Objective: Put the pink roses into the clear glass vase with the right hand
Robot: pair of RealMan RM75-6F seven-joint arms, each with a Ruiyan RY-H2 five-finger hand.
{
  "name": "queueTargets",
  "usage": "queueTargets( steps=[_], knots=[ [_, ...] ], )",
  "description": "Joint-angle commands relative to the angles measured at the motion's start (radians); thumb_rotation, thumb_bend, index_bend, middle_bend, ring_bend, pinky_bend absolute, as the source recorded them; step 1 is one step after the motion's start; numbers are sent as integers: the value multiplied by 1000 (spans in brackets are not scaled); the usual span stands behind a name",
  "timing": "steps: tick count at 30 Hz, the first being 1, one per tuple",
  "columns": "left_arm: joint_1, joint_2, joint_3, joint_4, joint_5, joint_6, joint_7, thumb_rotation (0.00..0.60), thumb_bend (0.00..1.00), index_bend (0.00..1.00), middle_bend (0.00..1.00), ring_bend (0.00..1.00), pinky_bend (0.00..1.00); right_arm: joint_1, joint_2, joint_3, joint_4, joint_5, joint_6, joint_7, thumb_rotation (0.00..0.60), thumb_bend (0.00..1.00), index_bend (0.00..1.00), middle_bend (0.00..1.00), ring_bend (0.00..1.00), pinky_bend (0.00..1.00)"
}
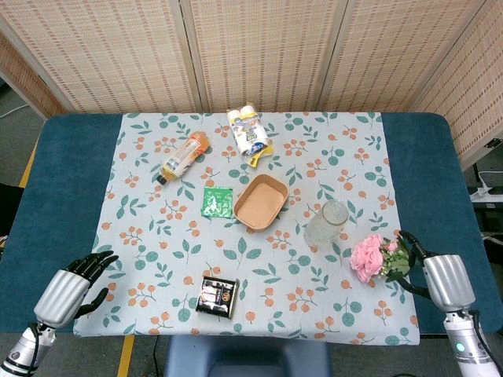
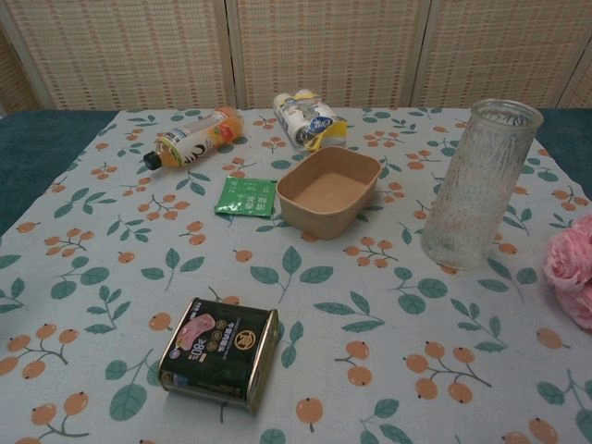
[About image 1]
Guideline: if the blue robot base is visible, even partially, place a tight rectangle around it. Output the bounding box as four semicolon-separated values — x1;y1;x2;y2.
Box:
163;335;332;377

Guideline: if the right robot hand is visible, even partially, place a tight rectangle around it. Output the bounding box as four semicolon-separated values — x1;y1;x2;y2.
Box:
398;229;477;314

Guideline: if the floral printed tablecloth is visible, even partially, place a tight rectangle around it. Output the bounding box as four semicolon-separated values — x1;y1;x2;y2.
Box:
72;112;420;346

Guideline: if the green tea sachet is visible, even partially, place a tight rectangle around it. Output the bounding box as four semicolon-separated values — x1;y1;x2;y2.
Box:
200;186;234;218

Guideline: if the pink flower bouquet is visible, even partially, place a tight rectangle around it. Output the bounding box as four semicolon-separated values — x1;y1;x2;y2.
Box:
349;233;412;284

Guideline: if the orange juice bottle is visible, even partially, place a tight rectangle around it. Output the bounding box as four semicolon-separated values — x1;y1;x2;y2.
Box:
156;131;210;185

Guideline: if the blue table cover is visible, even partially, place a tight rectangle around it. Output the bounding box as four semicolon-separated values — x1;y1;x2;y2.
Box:
0;112;493;335

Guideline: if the black luncheon meat can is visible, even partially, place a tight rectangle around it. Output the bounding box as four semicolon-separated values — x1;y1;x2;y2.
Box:
195;275;240;318

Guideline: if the clear glass cup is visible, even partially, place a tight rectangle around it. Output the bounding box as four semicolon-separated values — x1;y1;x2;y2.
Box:
303;199;350;249

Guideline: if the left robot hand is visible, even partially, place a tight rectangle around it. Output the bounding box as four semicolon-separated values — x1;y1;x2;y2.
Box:
33;251;119;330

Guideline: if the white power strip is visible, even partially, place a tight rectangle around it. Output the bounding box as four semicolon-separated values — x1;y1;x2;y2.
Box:
469;185;503;202

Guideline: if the brown paper food box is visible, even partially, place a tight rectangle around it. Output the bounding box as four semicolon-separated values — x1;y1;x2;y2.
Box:
233;174;290;230

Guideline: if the woven folding screen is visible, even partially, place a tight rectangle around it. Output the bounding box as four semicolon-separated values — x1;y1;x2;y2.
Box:
0;0;503;166

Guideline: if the white cable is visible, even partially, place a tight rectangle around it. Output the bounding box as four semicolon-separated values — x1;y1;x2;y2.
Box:
477;170;503;189

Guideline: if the pack of white yogurt bottles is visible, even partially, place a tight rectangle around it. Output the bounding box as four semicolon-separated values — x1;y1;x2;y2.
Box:
226;101;275;169

